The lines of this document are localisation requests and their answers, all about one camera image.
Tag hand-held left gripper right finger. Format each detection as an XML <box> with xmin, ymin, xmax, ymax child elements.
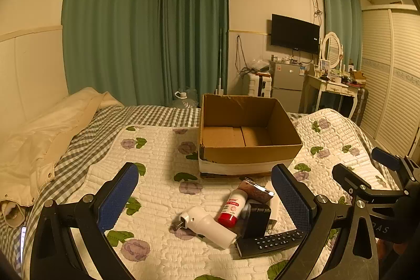
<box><xmin>271</xmin><ymin>163</ymin><xmax>381</xmax><ymax>280</ymax></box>

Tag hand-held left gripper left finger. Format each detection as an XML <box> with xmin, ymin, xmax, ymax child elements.
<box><xmin>29</xmin><ymin>162</ymin><xmax>140</xmax><ymax>280</ymax></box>

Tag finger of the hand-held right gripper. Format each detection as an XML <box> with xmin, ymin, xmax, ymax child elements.
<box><xmin>332</xmin><ymin>163</ymin><xmax>407</xmax><ymax>202</ymax></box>
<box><xmin>372</xmin><ymin>147</ymin><xmax>420</xmax><ymax>185</ymax></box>

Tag brown small pouch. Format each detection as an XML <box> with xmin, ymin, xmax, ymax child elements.
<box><xmin>239</xmin><ymin>178</ymin><xmax>275</xmax><ymax>203</ymax></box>

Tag black power adapter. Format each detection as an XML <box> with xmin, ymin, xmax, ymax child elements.
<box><xmin>242</xmin><ymin>199</ymin><xmax>272</xmax><ymax>239</ymax></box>

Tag black remote control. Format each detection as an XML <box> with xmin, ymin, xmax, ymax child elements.
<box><xmin>234</xmin><ymin>229</ymin><xmax>306</xmax><ymax>259</ymax></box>

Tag white bottle with red cap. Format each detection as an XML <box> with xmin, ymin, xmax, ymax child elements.
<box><xmin>217</xmin><ymin>189</ymin><xmax>247</xmax><ymax>228</ymax></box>

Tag white plug-in device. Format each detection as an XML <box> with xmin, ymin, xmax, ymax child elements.
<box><xmin>177</xmin><ymin>206</ymin><xmax>237</xmax><ymax>249</ymax></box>

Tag cardboard box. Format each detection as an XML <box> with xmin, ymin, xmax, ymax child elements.
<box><xmin>198</xmin><ymin>94</ymin><xmax>303</xmax><ymax>177</ymax></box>

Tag floral quilted blanket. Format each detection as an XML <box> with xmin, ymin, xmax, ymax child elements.
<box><xmin>69</xmin><ymin>109</ymin><xmax>399</xmax><ymax>280</ymax></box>

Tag dark plaid suitcase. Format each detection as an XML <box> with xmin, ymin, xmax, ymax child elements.
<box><xmin>349</xmin><ymin>86</ymin><xmax>370</xmax><ymax>126</ymax></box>

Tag grey checkered bed sheet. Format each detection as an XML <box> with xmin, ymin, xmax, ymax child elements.
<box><xmin>0</xmin><ymin>104</ymin><xmax>202</xmax><ymax>274</ymax></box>

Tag white louvred wardrobe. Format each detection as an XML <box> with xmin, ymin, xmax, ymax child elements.
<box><xmin>359</xmin><ymin>3</ymin><xmax>420</xmax><ymax>166</ymax></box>

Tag white dressing table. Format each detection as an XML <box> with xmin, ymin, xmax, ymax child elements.
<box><xmin>303</xmin><ymin>73</ymin><xmax>360</xmax><ymax>118</ymax></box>

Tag cream jacket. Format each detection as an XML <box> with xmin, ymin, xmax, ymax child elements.
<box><xmin>0</xmin><ymin>87</ymin><xmax>124</xmax><ymax>228</ymax></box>

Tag smartphone with lit screen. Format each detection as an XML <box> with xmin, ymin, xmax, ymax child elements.
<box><xmin>20</xmin><ymin>226</ymin><xmax>29</xmax><ymax>277</ymax></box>

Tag grey small fridge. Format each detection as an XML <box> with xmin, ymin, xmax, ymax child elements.
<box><xmin>269</xmin><ymin>60</ymin><xmax>306</xmax><ymax>113</ymax></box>

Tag white ribbed suitcase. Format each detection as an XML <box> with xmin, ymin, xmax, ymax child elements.
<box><xmin>248</xmin><ymin>73</ymin><xmax>273</xmax><ymax>98</ymax></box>

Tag clear water jug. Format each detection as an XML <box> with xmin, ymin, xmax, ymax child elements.
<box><xmin>173</xmin><ymin>88</ymin><xmax>199</xmax><ymax>109</ymax></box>

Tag oval white vanity mirror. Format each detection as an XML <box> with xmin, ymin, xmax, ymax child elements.
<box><xmin>320</xmin><ymin>31</ymin><xmax>343</xmax><ymax>71</ymax></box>

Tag clear plastic bag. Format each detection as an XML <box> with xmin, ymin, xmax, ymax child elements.
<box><xmin>251</xmin><ymin>57</ymin><xmax>271</xmax><ymax>74</ymax></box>

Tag green curtain beside wardrobe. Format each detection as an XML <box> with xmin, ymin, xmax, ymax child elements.
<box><xmin>320</xmin><ymin>0</ymin><xmax>363</xmax><ymax>71</ymax></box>

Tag white mop pole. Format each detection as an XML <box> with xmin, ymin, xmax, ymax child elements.
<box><xmin>215</xmin><ymin>29</ymin><xmax>225</xmax><ymax>96</ymax></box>

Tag wide green curtain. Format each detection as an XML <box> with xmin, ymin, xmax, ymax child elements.
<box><xmin>62</xmin><ymin>0</ymin><xmax>162</xmax><ymax>107</ymax></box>

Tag narrow green curtain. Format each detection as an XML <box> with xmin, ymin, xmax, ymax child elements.
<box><xmin>160</xmin><ymin>0</ymin><xmax>229</xmax><ymax>107</ymax></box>

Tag hanging wall cables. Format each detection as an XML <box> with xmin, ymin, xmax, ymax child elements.
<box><xmin>235</xmin><ymin>35</ymin><xmax>253</xmax><ymax>78</ymax></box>

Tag black wall television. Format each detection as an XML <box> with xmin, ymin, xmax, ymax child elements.
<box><xmin>271</xmin><ymin>14</ymin><xmax>321</xmax><ymax>55</ymax></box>

